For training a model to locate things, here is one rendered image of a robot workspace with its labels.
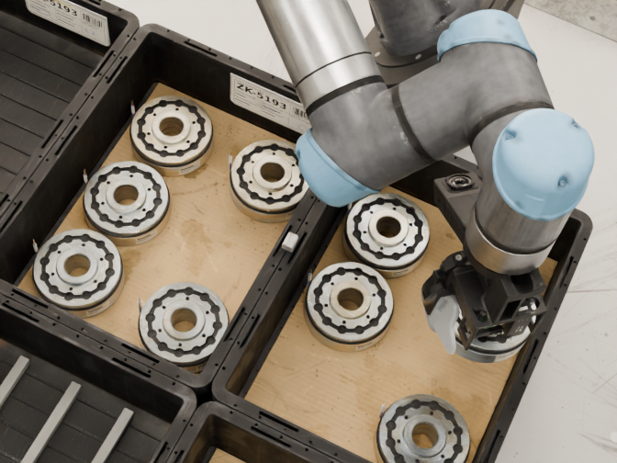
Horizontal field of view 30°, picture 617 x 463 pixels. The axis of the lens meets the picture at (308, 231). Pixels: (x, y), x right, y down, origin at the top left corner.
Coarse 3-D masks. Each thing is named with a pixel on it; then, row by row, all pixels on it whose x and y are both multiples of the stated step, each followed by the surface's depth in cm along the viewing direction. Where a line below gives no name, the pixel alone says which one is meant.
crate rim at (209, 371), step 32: (160, 32) 142; (128, 64) 140; (224, 64) 140; (96, 96) 137; (32, 192) 130; (0, 224) 128; (288, 224) 130; (0, 288) 124; (256, 288) 126; (64, 320) 123; (128, 352) 122; (224, 352) 122; (192, 384) 120
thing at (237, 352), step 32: (448, 160) 136; (288, 256) 128; (576, 256) 131; (256, 320) 126; (544, 320) 127; (224, 384) 121; (512, 384) 123; (256, 416) 119; (512, 416) 121; (320, 448) 118
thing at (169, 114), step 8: (168, 112) 144; (176, 112) 144; (160, 120) 143; (184, 120) 144; (152, 128) 143; (184, 128) 143; (160, 136) 142; (168, 136) 142; (176, 136) 142; (184, 136) 142
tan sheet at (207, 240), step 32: (128, 128) 147; (224, 128) 148; (256, 128) 148; (128, 160) 145; (224, 160) 146; (192, 192) 143; (224, 192) 143; (64, 224) 140; (192, 224) 141; (224, 224) 141; (256, 224) 141; (128, 256) 138; (160, 256) 138; (192, 256) 139; (224, 256) 139; (256, 256) 139; (32, 288) 135; (128, 288) 136; (224, 288) 137; (96, 320) 134; (128, 320) 134
